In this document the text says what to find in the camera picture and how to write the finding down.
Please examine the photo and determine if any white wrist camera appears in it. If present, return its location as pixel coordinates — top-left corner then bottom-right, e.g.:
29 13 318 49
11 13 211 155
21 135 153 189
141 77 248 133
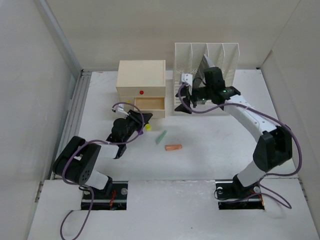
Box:
180 73 193 87
111 102 129 116

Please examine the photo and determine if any aluminium frame rail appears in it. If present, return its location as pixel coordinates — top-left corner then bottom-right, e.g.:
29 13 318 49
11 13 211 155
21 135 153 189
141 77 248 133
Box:
34 0 83 203

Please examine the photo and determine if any cream drawer cabinet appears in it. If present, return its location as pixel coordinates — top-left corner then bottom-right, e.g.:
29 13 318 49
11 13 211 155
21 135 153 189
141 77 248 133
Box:
116 60 166 119

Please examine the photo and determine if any grey setup guide booklet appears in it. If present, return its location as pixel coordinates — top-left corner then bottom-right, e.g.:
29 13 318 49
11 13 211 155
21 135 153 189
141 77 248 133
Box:
193 54 215 80

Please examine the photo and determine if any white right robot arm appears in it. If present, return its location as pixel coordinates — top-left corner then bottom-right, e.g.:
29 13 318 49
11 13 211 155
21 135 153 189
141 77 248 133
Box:
175 67 292 198

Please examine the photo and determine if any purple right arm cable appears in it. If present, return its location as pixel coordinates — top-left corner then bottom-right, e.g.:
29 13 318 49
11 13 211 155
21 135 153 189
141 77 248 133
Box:
178 83 303 210

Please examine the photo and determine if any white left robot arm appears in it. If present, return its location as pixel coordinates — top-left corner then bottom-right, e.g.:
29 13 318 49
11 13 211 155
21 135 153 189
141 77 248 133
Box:
52 110 153 199

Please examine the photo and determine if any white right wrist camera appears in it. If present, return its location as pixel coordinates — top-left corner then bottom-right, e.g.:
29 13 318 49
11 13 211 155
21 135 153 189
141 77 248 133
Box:
180 73 193 87

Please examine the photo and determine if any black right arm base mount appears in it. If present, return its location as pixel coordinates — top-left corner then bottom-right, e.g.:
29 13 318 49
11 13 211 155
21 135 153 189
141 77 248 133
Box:
214 179 265 210

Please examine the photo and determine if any green transparent cap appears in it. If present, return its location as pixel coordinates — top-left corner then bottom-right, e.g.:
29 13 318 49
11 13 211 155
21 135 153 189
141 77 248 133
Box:
155 130 168 145

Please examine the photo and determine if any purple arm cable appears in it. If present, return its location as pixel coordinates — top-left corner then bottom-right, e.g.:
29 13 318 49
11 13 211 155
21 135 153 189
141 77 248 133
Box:
178 83 303 210
59 102 145 240

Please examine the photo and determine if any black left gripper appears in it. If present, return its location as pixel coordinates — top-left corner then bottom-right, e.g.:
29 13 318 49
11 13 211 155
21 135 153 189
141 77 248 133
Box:
122 110 152 143

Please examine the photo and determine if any orange transparent cap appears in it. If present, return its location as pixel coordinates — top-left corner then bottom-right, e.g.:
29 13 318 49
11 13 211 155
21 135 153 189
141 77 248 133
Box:
165 144 183 151

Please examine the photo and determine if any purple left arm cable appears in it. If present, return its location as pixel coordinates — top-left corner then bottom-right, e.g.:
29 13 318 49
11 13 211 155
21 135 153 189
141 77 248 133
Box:
59 102 145 240

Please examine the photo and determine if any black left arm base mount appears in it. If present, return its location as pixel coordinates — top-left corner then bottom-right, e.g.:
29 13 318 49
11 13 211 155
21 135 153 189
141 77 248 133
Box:
79 171 128 211

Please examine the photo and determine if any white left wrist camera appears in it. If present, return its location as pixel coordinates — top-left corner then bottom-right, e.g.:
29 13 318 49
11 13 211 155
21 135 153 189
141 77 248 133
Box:
111 102 129 116

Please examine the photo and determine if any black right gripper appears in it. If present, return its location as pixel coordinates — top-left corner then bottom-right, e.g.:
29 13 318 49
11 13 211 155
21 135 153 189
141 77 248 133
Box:
173 84 213 114

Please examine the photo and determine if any white file organizer rack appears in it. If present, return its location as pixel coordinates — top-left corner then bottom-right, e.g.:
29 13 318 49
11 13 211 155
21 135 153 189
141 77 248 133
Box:
172 42 240 109

